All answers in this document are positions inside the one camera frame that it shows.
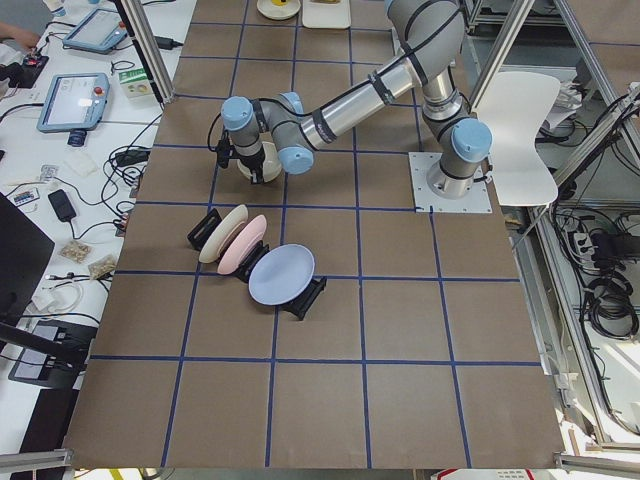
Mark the cream plate in rack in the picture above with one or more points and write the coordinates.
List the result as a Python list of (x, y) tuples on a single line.
[(224, 234)]

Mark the far teach pendant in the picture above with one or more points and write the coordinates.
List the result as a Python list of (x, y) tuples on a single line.
[(101, 31)]

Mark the near teach pendant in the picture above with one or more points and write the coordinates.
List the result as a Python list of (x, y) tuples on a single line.
[(74, 101)]

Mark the blue plate in rack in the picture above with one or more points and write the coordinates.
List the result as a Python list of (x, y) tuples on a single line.
[(282, 274)]

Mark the cream round plate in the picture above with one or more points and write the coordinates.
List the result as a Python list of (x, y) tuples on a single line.
[(279, 13)]

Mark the pink plate in rack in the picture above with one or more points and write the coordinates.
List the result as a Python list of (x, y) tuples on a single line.
[(242, 245)]

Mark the white chair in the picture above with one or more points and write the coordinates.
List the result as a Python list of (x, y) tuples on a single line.
[(514, 108)]

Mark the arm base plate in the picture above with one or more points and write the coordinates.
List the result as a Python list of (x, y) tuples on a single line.
[(434, 192)]

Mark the black monitor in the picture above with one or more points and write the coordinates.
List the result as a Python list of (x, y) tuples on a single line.
[(25, 254)]

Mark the teach pendant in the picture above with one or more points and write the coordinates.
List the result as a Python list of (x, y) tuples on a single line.
[(101, 31), (74, 101)]

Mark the black phone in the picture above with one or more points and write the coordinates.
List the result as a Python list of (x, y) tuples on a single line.
[(62, 205)]

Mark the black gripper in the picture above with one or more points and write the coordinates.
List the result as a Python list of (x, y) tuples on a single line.
[(251, 163)]

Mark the green white box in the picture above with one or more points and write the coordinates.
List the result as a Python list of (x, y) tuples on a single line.
[(135, 83)]

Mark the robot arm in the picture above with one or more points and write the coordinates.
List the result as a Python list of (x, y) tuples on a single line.
[(430, 33)]

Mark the aluminium frame post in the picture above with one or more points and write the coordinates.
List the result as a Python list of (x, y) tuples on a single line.
[(139, 30)]

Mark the black dish rack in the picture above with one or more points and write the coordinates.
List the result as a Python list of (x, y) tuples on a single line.
[(299, 306)]

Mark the white bowl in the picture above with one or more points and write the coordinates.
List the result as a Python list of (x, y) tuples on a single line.
[(271, 166)]

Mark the white rectangular tray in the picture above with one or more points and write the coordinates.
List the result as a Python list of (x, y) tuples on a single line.
[(326, 14)]

